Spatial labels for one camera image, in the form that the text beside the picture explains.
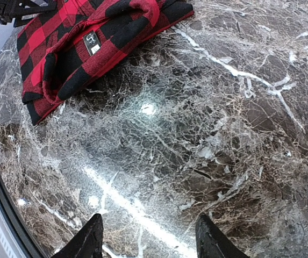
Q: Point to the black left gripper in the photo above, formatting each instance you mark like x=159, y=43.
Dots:
x=18, y=9

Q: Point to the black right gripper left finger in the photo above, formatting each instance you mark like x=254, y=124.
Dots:
x=87, y=242

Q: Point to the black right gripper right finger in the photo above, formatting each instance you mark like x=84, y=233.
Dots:
x=211, y=242

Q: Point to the red black plaid shirt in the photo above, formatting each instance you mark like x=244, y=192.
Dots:
x=63, y=51

